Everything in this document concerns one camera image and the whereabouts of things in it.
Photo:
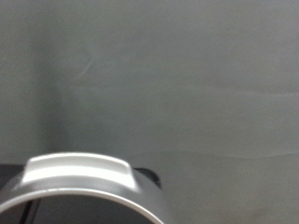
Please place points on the grey partition panel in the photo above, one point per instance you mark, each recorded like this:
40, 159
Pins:
187, 77

